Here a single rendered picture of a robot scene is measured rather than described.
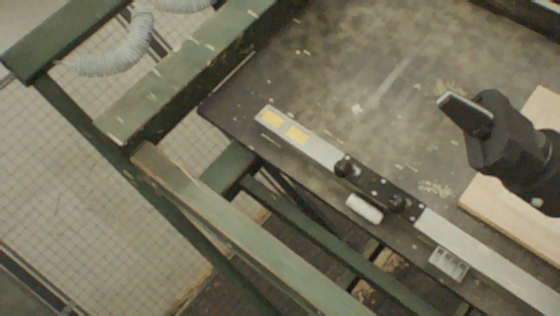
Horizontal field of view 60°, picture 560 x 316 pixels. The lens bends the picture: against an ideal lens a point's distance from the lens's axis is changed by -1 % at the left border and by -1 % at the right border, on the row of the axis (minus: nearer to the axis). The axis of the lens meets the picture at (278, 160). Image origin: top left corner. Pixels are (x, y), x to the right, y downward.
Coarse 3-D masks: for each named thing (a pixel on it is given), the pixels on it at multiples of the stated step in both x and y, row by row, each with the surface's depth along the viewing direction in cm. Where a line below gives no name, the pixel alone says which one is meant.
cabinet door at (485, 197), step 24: (552, 96) 113; (552, 120) 110; (480, 192) 103; (504, 192) 103; (480, 216) 101; (504, 216) 100; (528, 216) 100; (528, 240) 97; (552, 240) 97; (552, 264) 97
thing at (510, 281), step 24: (264, 120) 112; (288, 120) 111; (288, 144) 110; (312, 144) 108; (360, 192) 103; (432, 216) 99; (432, 240) 97; (456, 240) 96; (480, 264) 94; (504, 264) 93; (504, 288) 92; (528, 288) 91; (528, 312) 92; (552, 312) 89
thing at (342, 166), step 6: (336, 162) 93; (342, 162) 92; (348, 162) 92; (336, 168) 92; (342, 168) 92; (348, 168) 92; (354, 168) 102; (360, 168) 103; (336, 174) 93; (342, 174) 92; (348, 174) 92; (354, 174) 102
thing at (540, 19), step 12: (480, 0) 130; (492, 0) 127; (504, 0) 125; (516, 0) 123; (528, 0) 121; (540, 0) 120; (552, 0) 121; (516, 12) 125; (528, 12) 123; (540, 12) 121; (552, 12) 119; (540, 24) 123; (552, 24) 121
